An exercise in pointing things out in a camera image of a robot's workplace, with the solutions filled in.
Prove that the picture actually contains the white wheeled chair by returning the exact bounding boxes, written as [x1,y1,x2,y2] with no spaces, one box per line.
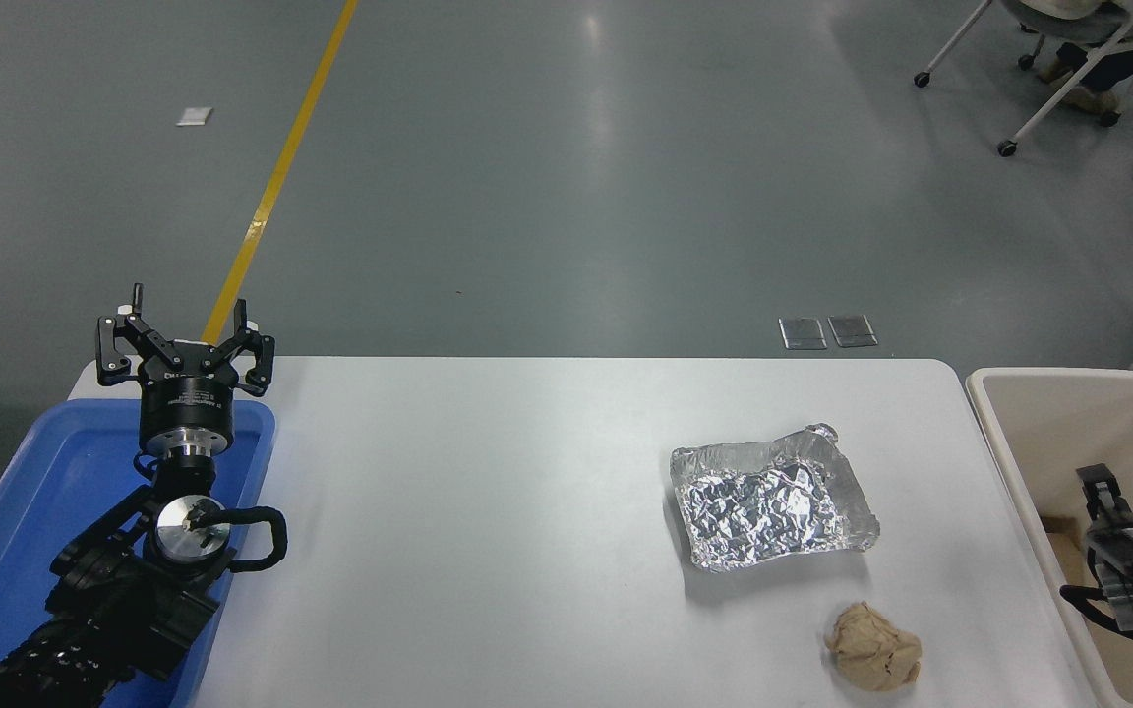
[914,0,1133,158]

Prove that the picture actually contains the blue plastic tray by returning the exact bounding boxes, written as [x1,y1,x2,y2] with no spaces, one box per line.
[0,398,276,708]

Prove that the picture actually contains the silver foil tray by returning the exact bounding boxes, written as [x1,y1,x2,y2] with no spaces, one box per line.
[670,423,881,574]

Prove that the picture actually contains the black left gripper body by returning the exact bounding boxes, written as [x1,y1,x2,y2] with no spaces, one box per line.
[139,340,237,459]

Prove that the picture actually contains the crumpled tan paper ball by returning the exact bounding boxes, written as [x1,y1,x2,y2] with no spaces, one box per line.
[823,601,923,692]

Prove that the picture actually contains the large pale plastic bin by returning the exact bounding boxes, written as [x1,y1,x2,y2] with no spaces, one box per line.
[965,367,1133,708]

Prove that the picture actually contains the silver floor plate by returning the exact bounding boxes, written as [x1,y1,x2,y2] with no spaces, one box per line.
[779,318,828,351]
[828,315,878,349]

